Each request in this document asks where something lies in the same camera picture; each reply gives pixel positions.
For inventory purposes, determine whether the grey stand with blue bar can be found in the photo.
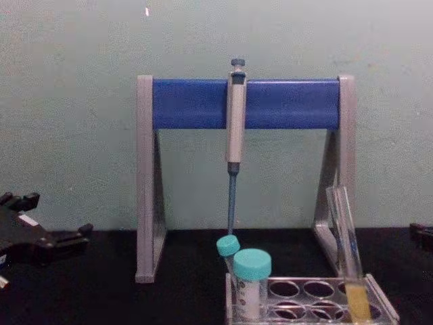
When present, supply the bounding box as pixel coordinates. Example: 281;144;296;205
135;74;357;284

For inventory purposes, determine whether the clear plastic tube rack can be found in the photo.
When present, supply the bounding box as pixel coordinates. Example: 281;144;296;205
224;272;401;325

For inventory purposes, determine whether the small tube with teal cap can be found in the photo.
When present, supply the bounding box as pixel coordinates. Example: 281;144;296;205
216;235;242;282

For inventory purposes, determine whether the glass tube with yellow liquid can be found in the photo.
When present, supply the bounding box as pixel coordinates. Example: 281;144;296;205
325;186;373;323

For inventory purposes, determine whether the wide jar with teal cap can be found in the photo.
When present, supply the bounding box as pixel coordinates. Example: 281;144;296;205
233;248;273;321

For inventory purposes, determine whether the grey pipette with blue tip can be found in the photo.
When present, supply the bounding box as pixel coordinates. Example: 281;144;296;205
225;58;248;238

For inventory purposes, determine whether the black table cloth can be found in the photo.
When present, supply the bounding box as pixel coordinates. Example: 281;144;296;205
0;227;433;325

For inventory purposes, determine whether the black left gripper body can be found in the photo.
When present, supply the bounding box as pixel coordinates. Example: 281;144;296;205
0;202;59;267

